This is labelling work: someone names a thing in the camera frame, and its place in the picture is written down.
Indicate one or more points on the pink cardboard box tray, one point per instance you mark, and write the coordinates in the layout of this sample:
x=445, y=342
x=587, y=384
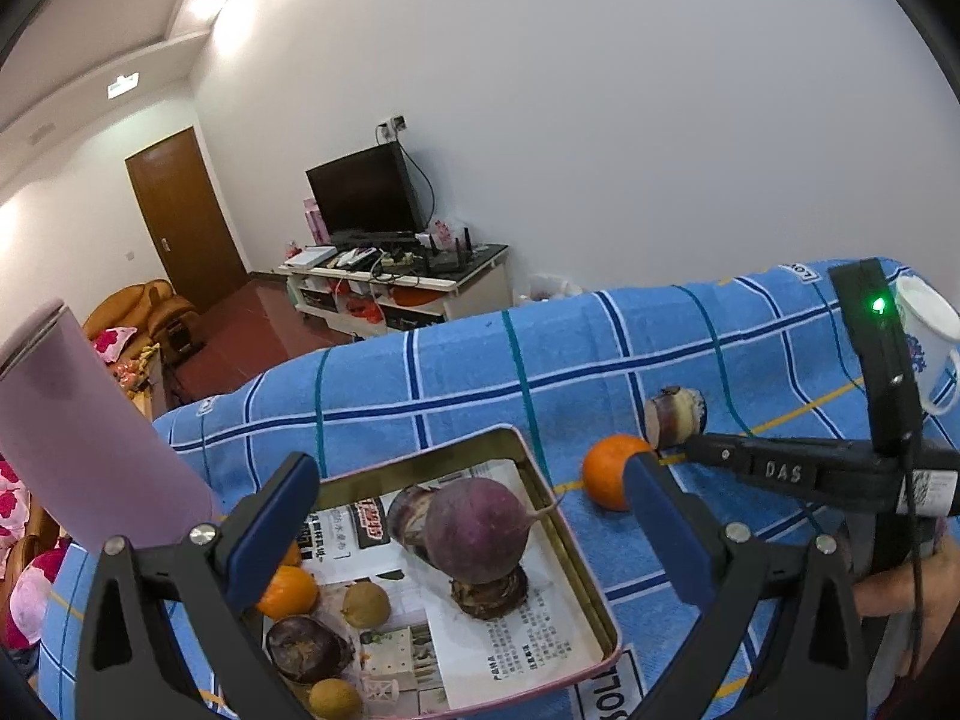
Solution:
x=540, y=480

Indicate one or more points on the person's right hand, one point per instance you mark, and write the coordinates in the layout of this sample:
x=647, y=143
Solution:
x=892, y=592

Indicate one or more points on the orange sofa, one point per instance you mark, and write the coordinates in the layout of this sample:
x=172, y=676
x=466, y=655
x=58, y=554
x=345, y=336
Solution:
x=161, y=304

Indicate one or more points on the wall power outlet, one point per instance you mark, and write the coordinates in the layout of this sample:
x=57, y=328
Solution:
x=391, y=125

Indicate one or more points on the brown taro root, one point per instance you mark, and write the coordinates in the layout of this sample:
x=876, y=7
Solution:
x=491, y=600

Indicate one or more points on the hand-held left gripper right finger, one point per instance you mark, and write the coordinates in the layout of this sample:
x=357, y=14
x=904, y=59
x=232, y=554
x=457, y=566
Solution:
x=667, y=532

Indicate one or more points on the pink floral bag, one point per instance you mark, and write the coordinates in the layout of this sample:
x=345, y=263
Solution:
x=444, y=232

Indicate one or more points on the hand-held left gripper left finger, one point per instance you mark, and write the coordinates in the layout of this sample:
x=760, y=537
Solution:
x=277, y=532

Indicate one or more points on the large orange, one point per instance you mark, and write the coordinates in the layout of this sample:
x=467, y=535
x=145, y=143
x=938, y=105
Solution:
x=289, y=591

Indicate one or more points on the pink floral cushion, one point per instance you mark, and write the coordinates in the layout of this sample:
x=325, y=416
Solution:
x=112, y=345

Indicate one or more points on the white television stand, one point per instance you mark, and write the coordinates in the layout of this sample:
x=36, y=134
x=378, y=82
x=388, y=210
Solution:
x=465, y=292

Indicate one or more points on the printed paper leaflet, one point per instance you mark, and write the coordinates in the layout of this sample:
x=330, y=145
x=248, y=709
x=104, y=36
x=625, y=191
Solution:
x=510, y=652

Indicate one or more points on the purple round radish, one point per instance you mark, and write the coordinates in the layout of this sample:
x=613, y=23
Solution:
x=476, y=532

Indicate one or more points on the blue plaid blanket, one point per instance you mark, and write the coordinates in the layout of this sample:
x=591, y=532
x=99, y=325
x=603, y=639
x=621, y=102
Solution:
x=450, y=390

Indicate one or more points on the flat white box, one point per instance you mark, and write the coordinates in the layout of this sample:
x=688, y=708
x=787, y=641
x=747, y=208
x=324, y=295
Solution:
x=309, y=256

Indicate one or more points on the black television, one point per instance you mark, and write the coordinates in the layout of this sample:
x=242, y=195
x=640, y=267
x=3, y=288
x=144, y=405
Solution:
x=364, y=187

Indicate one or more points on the pink tin lid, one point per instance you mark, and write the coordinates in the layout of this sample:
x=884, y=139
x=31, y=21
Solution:
x=90, y=435

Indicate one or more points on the small white plastic stand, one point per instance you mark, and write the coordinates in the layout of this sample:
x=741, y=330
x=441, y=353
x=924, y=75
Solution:
x=379, y=688

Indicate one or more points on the floral white paper cup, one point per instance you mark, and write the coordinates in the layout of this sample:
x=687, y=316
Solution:
x=934, y=330

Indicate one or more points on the pink box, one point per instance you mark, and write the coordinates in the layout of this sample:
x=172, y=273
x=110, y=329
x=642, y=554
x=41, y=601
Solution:
x=315, y=219

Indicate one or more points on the pink floral cloth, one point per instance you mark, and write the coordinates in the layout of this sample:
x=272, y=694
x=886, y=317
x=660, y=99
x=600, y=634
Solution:
x=22, y=592

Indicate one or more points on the small brown round fruit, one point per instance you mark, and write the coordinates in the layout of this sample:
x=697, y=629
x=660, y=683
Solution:
x=365, y=604
x=335, y=697

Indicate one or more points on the black router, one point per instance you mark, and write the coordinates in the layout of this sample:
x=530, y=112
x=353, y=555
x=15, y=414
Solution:
x=450, y=255

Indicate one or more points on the red plastic bag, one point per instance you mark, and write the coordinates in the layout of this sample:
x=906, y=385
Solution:
x=365, y=310

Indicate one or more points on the brown wooden door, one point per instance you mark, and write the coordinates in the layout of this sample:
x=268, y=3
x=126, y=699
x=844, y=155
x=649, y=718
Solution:
x=184, y=217

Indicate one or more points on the cut taro piece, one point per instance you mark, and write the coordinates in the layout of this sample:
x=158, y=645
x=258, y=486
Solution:
x=675, y=416
x=409, y=521

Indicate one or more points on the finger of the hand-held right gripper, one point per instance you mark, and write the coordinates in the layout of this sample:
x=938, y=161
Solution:
x=780, y=469

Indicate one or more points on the white plastic bag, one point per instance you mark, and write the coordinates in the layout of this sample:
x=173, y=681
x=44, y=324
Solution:
x=553, y=287

